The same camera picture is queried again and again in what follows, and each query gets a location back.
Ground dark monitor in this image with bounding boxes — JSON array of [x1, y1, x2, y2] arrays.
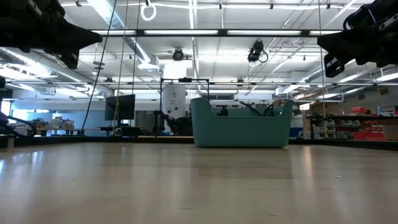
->
[[104, 94, 136, 121]]

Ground yellow rope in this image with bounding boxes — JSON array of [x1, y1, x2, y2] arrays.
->
[[113, 0, 130, 133]]

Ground cluttered background table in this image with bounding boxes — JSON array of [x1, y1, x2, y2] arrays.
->
[[32, 116, 103, 136]]

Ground long black cable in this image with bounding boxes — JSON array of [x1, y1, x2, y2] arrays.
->
[[80, 0, 118, 135]]

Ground teal plastic bin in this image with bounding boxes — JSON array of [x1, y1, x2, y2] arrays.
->
[[190, 97, 294, 149]]

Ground black camera with cable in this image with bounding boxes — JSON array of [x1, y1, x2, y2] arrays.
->
[[247, 39, 269, 64]]

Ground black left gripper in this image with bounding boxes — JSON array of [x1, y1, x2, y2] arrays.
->
[[12, 0, 103, 70]]

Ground black overhead frame bar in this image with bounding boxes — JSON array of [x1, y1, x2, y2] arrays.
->
[[90, 28, 343, 39]]

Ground shelf with storage bins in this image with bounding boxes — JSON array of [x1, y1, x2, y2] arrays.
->
[[306, 105, 398, 141]]

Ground black round overhead camera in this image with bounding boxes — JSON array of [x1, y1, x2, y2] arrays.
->
[[172, 48, 185, 62]]

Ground white cylinder tank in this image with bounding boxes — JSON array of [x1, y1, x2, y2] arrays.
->
[[162, 84, 187, 121]]

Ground black background rig frame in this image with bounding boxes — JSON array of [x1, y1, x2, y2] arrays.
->
[[159, 77, 210, 136]]

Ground black left arm cable bundle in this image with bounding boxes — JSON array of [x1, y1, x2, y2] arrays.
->
[[5, 116, 37, 137]]

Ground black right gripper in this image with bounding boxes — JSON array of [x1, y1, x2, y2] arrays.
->
[[317, 0, 398, 78]]

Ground white cable ring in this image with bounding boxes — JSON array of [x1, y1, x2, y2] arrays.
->
[[140, 0, 157, 22]]

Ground black cable grey plugs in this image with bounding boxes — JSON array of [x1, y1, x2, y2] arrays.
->
[[238, 101, 277, 117]]

